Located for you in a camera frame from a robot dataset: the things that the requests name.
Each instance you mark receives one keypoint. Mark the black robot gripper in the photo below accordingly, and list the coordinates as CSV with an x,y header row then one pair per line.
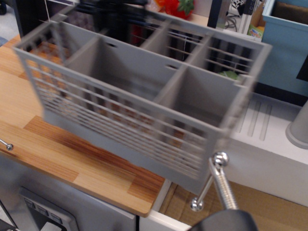
x,y
118,16

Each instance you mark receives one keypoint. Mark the grey plastic drying rack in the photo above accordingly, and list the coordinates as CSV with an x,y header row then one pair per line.
x,y
153,96

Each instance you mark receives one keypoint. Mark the white sink with drainboard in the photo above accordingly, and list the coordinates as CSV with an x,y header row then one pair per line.
x,y
267,172

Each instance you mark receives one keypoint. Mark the red toy strawberry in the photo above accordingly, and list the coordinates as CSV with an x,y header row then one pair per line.
x,y
178,8

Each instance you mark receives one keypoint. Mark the green toy cabbage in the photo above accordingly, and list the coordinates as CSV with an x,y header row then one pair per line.
x,y
229,74

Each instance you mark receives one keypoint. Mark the colourful cardboard box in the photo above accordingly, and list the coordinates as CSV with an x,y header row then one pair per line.
x,y
257,27

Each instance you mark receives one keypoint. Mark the small chrome knob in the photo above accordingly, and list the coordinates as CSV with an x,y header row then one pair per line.
x,y
8,146

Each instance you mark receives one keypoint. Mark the light blue box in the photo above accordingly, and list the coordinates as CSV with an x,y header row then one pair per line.
x,y
285,23

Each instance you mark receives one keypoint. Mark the silver oven control panel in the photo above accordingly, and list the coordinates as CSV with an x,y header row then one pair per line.
x,y
46,215

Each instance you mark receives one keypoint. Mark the grey faucet base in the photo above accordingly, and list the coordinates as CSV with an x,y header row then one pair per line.
x,y
297,131

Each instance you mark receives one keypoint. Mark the black clamp body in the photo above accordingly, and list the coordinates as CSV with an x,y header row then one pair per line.
x,y
227,220

